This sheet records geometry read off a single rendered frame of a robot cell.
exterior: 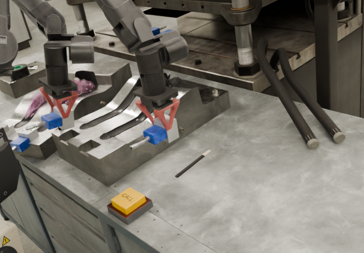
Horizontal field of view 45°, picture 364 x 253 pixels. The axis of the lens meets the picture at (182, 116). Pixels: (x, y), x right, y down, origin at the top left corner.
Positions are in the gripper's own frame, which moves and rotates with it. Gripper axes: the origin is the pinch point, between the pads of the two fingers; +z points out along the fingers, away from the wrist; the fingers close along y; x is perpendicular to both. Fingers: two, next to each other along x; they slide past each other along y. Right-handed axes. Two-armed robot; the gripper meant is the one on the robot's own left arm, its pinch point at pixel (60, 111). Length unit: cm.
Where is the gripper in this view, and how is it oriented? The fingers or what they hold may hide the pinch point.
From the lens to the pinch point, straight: 127.2
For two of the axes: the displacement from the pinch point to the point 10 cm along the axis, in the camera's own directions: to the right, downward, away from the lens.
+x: -7.3, 2.9, -6.2
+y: -6.8, -3.8, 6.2
